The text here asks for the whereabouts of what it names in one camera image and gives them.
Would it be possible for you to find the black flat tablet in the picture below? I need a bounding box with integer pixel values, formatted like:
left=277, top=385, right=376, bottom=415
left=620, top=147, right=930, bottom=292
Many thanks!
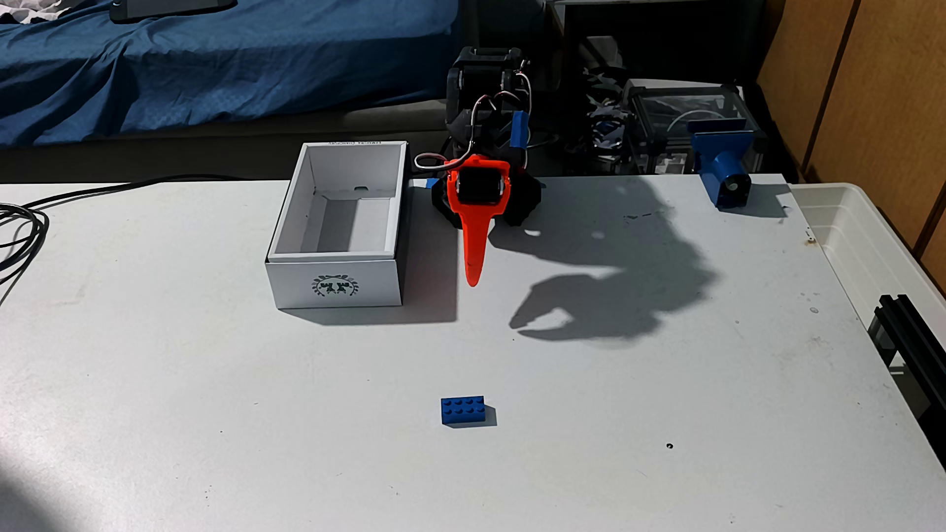
left=108, top=0, right=238, bottom=23

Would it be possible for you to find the clear plastic case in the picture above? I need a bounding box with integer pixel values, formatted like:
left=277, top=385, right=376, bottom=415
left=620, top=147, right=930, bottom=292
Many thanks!
left=623, top=79, right=767, bottom=176

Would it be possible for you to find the white servo cable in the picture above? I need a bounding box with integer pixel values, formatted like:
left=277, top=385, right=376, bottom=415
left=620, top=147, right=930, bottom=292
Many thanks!
left=413, top=150, right=475, bottom=175

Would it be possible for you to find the black cable coil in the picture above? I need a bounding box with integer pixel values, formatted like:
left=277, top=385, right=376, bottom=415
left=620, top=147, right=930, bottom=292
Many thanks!
left=0, top=202, right=50, bottom=304

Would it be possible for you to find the blue bed sheet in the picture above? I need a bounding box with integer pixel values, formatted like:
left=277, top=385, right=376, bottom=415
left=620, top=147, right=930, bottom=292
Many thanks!
left=0, top=0, right=464, bottom=148

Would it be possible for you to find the brown wooden cabinet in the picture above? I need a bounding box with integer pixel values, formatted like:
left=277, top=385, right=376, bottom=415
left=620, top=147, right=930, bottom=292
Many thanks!
left=757, top=0, right=946, bottom=291

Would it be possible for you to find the white cardboard box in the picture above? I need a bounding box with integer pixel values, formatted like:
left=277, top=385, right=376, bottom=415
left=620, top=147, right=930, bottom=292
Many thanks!
left=265, top=140, right=409, bottom=310

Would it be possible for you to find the blue toy brick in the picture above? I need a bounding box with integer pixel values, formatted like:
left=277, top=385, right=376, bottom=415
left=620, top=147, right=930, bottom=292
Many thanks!
left=440, top=395, right=488, bottom=427

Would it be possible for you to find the black white patterned cloth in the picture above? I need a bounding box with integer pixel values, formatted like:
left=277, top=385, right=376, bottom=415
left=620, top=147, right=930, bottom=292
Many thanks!
left=0, top=0, right=69, bottom=25

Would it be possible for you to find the white plastic bin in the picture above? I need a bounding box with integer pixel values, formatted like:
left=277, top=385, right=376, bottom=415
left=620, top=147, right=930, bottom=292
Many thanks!
left=788, top=182, right=946, bottom=335

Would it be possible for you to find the blue printed table clamp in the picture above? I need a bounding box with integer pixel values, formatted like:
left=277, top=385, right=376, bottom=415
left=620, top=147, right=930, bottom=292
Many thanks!
left=686, top=117, right=767, bottom=211

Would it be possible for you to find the black aluminium extrusion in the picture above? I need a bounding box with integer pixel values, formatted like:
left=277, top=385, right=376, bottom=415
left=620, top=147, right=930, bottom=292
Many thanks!
left=868, top=293, right=946, bottom=468

